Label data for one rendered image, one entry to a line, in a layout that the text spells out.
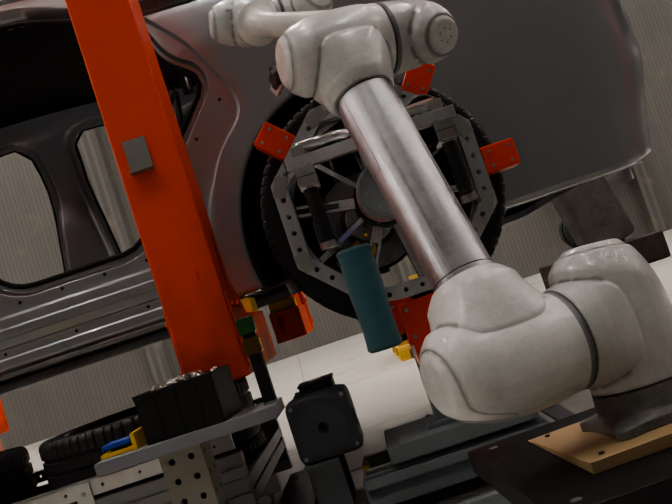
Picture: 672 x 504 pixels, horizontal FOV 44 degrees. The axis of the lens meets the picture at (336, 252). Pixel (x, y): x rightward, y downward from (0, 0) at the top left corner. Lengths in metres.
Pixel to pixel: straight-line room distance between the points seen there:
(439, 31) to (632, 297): 0.55
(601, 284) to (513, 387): 0.21
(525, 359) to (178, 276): 1.19
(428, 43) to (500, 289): 0.48
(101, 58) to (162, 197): 0.40
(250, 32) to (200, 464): 0.98
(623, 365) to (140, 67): 1.47
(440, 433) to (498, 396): 1.07
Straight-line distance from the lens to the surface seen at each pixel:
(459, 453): 2.21
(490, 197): 2.17
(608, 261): 1.27
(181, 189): 2.17
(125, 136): 2.23
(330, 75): 1.40
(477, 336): 1.16
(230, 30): 1.96
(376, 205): 2.00
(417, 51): 1.48
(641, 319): 1.27
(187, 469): 2.00
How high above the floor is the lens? 0.62
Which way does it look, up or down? 3 degrees up
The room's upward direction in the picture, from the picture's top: 18 degrees counter-clockwise
